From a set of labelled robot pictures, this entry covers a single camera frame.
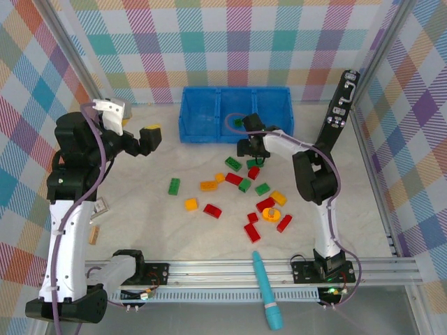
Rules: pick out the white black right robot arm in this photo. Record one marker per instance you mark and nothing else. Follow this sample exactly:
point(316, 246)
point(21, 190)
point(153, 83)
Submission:
point(324, 223)

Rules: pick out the black panel with metal hooks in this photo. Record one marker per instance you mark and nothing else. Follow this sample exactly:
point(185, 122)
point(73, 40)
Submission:
point(330, 136)

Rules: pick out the aluminium side rail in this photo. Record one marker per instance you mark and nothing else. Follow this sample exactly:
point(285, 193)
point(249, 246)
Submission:
point(376, 181)

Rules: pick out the blue three-compartment bin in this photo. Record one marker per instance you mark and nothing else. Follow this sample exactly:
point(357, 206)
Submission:
point(202, 115)

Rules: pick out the small yellow lego brick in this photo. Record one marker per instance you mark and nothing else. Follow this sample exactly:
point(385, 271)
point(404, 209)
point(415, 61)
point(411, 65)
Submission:
point(220, 178)

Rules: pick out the aluminium frame post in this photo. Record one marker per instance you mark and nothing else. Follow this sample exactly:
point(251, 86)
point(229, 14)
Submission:
point(76, 52)
point(382, 52)

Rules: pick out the barcode card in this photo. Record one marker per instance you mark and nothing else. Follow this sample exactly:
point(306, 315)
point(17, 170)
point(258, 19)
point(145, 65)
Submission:
point(100, 206)

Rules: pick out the long green lego brick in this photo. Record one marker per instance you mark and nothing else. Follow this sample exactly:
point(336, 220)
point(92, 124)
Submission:
point(174, 186)
point(233, 164)

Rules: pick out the small wooden block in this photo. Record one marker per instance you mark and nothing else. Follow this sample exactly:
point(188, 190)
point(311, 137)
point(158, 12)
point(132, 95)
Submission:
point(93, 234)

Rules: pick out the small lit connector board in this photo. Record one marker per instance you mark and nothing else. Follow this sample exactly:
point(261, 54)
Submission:
point(146, 295)
point(331, 291)

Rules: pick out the square yellow lego brick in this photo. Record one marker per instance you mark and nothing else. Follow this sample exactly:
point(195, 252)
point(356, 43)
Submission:
point(191, 204)

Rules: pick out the long orange lego brick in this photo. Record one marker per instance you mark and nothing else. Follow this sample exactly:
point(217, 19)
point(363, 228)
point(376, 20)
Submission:
point(209, 185)

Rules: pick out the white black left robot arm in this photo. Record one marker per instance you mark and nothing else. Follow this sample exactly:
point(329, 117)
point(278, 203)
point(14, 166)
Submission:
point(68, 244)

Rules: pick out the long aluminium base rail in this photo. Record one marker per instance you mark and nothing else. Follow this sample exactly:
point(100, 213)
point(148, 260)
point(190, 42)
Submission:
point(227, 274)

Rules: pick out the yellow sloped lego brick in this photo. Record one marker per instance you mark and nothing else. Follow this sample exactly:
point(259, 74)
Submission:
point(278, 197)

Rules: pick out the long red lego brick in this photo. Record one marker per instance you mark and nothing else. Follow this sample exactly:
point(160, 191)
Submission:
point(233, 178)
point(213, 211)
point(265, 204)
point(284, 223)
point(252, 232)

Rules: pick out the teal pen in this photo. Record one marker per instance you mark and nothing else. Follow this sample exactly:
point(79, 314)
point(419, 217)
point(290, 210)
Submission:
point(267, 293)

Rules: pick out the small green lego brick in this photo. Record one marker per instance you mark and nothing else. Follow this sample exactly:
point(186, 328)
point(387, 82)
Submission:
point(238, 123)

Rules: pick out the small red lego brick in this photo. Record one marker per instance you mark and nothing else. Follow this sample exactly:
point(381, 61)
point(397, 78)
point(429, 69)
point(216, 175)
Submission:
point(252, 217)

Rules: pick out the yellow lego with centre stud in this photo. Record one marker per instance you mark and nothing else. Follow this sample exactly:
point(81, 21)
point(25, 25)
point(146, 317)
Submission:
point(266, 215)

